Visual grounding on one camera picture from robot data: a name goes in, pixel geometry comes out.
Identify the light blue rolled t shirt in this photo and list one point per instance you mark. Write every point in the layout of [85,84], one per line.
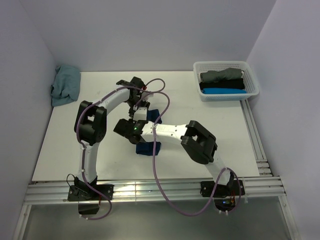
[222,91]

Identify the aluminium frame rail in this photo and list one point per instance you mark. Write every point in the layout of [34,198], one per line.
[266,185]

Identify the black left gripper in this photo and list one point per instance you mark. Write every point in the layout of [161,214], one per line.
[145,104]

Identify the grey rolled t shirt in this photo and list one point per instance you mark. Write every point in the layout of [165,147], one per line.
[223,75]

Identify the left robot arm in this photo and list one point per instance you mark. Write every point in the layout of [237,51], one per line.
[91,127]

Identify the white plastic basket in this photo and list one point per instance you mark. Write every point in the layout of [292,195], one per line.
[251,84]

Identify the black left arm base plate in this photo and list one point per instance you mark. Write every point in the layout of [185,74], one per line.
[89,200]

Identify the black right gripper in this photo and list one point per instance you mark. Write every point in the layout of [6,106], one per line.
[131,120]

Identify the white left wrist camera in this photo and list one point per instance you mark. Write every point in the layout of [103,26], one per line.
[147,94]

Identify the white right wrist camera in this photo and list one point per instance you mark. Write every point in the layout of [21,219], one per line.
[140,114]

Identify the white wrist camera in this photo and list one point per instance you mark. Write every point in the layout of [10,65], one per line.
[147,94]
[140,114]

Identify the dark blue t shirt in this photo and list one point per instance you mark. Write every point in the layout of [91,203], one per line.
[146,148]

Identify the pale teal t shirt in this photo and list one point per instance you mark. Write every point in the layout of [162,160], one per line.
[66,85]

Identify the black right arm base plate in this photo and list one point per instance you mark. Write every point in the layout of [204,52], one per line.
[224,195]

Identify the black rolled t shirt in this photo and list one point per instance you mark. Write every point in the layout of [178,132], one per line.
[224,84]

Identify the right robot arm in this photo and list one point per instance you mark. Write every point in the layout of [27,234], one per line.
[200,144]

